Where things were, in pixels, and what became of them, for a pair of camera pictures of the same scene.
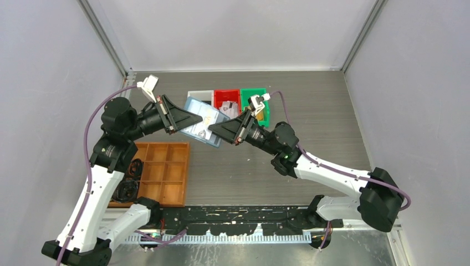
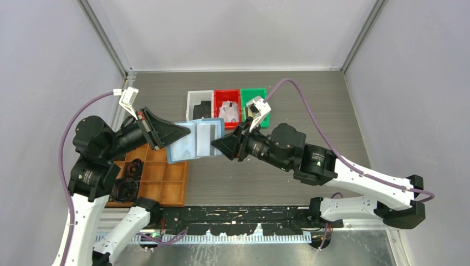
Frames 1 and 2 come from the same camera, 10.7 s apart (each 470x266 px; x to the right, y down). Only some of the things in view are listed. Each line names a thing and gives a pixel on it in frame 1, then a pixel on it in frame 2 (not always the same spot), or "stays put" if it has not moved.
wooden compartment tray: (165, 173) stays put
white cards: (230, 108) stays put
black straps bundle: (126, 190) stays put
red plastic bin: (221, 95) stays put
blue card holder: (210, 115) -> (198, 143)
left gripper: (181, 118) -> (158, 131)
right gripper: (235, 130) -> (234, 146)
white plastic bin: (203, 95) stays put
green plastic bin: (245, 93) stays put
